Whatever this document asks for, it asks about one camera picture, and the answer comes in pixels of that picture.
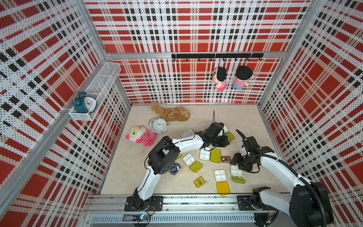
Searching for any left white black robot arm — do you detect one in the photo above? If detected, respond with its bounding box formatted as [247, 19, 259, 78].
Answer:
[133, 122, 230, 210]

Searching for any black hook rail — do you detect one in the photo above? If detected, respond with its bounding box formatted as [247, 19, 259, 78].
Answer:
[171, 53, 264, 60]

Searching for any silver alarm clock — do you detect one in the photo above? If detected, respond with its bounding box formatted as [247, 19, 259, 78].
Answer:
[149, 117, 169, 134]

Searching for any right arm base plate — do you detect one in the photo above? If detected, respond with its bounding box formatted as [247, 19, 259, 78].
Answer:
[237, 194, 277, 212]

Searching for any yellow pillbox open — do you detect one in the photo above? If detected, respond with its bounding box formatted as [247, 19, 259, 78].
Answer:
[214, 169, 231, 196]

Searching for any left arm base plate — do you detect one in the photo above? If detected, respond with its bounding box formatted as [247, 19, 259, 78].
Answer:
[124, 196, 164, 212]

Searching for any brown plush bear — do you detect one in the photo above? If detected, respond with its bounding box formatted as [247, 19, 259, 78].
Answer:
[151, 102, 190, 122]

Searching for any teal alarm clock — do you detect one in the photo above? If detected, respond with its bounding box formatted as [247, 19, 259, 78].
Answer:
[72, 91, 97, 114]

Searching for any round dark blue tin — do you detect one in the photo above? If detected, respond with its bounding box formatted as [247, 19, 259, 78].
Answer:
[169, 163, 181, 175]

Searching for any pink white plush toy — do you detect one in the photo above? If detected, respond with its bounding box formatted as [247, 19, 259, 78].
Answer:
[126, 125, 156, 147]

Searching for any green circuit board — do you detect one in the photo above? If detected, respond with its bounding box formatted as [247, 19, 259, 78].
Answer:
[122, 213, 149, 223]

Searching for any aluminium rail front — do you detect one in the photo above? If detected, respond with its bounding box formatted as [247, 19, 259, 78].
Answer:
[84, 194, 288, 214]

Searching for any small brown pill case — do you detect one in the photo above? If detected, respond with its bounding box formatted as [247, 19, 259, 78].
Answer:
[221, 156, 231, 163]

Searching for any white wire shelf basket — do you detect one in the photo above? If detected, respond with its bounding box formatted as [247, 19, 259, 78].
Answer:
[69, 62, 121, 121]

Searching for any doll with pink striped shirt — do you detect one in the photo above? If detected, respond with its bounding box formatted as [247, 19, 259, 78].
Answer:
[213, 67, 227, 91]

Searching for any doll with black hat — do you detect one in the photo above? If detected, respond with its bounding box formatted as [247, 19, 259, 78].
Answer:
[233, 65, 253, 90]

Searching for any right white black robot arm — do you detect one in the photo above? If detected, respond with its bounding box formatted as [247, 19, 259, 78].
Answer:
[231, 133, 334, 227]

